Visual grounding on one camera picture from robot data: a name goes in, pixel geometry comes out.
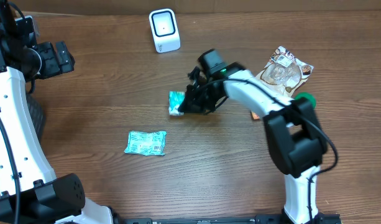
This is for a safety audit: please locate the small teal box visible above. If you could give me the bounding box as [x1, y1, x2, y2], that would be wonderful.
[168, 91, 185, 116]

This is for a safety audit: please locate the small orange box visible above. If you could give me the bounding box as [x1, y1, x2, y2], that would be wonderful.
[250, 112, 260, 120]

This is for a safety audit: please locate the teal snack packet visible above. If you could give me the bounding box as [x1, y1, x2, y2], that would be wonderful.
[124, 131, 167, 156]

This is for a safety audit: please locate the beige snack pouch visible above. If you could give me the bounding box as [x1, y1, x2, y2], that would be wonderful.
[256, 46, 314, 97]

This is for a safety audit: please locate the green lid jar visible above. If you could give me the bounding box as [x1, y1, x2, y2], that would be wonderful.
[294, 91, 317, 110]

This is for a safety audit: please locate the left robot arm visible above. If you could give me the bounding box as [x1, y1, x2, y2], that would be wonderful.
[0, 1, 121, 223]

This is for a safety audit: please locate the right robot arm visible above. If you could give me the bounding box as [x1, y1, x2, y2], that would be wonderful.
[178, 49, 327, 223]

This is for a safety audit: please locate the white barcode scanner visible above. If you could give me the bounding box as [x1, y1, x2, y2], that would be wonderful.
[149, 8, 181, 54]

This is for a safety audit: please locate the brown cardboard backdrop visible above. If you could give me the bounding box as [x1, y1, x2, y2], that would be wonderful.
[13, 0, 381, 15]

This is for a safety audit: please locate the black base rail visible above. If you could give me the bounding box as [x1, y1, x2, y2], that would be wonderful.
[115, 213, 342, 224]

